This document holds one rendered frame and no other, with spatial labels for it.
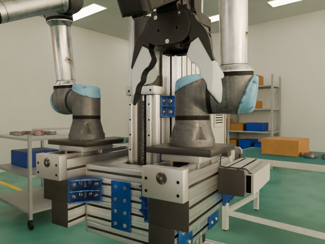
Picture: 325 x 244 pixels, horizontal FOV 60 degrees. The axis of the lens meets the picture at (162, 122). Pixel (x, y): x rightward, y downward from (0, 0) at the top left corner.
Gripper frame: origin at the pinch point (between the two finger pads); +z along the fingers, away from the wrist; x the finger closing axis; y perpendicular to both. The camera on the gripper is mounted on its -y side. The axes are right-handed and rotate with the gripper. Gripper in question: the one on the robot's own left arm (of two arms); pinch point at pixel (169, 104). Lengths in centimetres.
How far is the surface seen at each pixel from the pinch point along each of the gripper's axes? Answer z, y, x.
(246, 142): 63, 602, 148
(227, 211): 96, 230, 68
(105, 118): 12, 532, 506
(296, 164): 42, 216, 5
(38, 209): 97, 140, 234
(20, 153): 45, 153, 284
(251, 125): 24, 600, 137
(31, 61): -114, 335, 536
